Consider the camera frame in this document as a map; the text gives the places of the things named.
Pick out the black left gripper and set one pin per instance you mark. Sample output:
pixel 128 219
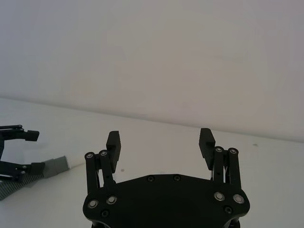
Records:
pixel 1 147

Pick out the grey striped post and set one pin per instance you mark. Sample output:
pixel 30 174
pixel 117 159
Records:
pixel 55 166

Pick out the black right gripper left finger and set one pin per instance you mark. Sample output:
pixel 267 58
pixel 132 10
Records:
pixel 113 152

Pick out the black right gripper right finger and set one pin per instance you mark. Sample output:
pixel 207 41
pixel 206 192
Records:
pixel 206 152

